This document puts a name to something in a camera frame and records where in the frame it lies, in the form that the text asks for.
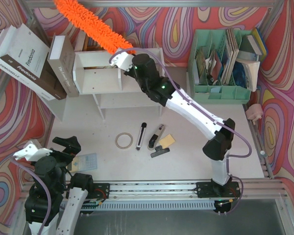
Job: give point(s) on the black vacuum nozzle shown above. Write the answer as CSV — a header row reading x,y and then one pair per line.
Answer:
x,y
159,150

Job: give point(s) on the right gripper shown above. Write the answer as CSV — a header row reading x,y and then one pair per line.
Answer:
x,y
130,72

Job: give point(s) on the white black utility knife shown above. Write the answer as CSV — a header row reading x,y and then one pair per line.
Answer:
x,y
141,136

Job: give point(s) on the white brown Fredonia book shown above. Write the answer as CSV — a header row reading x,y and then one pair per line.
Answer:
x,y
23,55

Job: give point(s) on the aluminium rail with mounts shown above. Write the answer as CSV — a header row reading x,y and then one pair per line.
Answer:
x,y
187,190

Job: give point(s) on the orange microfiber duster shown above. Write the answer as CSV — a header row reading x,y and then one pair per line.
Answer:
x,y
93,26

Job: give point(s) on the yellow sticky note pad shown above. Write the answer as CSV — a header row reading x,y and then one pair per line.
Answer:
x,y
167,141

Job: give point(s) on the green desk organizer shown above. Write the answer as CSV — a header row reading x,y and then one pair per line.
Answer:
x,y
207,92

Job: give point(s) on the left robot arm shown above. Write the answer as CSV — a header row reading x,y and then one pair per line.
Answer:
x,y
53,207

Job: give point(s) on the grey blue yellow books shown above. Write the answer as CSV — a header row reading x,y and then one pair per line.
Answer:
x,y
252,46

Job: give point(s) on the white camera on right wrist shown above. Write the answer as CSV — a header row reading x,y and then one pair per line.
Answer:
x,y
122,60

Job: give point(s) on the pink pig figurine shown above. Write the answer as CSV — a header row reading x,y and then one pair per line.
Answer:
x,y
254,113

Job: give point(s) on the yellow blue calculator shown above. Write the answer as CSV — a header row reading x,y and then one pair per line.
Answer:
x,y
83,163

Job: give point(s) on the books behind shelf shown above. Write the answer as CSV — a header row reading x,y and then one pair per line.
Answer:
x,y
85,43

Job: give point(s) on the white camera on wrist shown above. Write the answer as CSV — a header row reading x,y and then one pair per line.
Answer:
x,y
122,60
32,151

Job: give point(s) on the open white paperback book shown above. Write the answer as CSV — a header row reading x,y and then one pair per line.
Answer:
x,y
251,69

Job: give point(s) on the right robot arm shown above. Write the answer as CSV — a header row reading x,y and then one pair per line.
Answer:
x,y
160,90

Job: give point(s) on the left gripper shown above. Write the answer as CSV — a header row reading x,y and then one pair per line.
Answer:
x,y
61,153

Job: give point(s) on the brown Lonely Ones book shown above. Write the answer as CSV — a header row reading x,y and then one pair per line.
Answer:
x,y
61,59

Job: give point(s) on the white camera on left wrist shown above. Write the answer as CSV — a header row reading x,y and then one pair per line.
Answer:
x,y
32,151

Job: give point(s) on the masking tape roll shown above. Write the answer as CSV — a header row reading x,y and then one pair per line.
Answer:
x,y
124,140

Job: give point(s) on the white wooden bookshelf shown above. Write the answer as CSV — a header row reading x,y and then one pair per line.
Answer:
x,y
109,87

